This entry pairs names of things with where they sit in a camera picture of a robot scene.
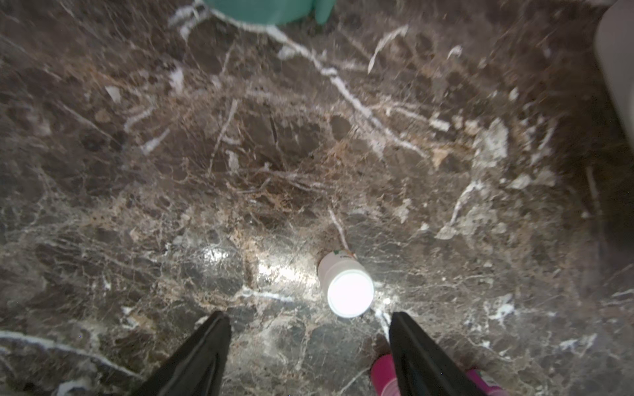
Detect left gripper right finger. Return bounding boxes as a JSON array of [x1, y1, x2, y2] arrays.
[[389, 312, 485, 396]]

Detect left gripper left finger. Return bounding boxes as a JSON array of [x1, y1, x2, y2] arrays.
[[131, 311, 231, 396]]

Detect white paint can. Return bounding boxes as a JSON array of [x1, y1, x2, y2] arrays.
[[317, 250, 375, 318]]

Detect magenta paint can right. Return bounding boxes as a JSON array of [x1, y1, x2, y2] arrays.
[[466, 368, 510, 396]]

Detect white three-drawer cabinet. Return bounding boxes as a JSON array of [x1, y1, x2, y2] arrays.
[[594, 0, 634, 148]]

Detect green alarm clock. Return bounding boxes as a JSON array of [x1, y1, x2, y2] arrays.
[[204, 0, 336, 25]]

